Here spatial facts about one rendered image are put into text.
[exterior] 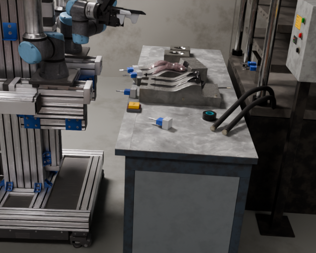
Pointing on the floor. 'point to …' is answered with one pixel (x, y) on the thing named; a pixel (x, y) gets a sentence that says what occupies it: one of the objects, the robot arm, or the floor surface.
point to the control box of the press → (298, 100)
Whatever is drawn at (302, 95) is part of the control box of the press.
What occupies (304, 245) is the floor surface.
